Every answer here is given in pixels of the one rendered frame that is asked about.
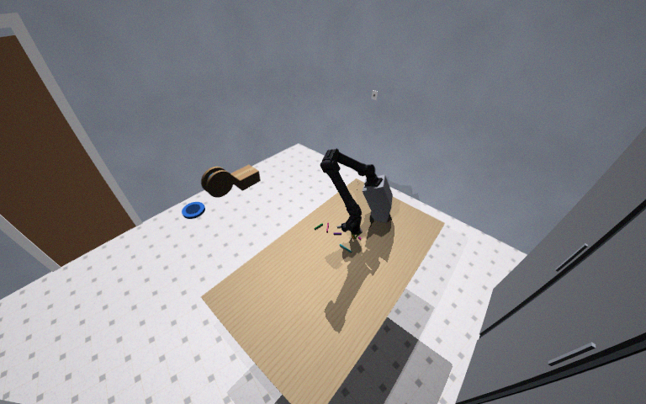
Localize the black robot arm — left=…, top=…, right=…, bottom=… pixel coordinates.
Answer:
left=320, top=149, right=383, bottom=232

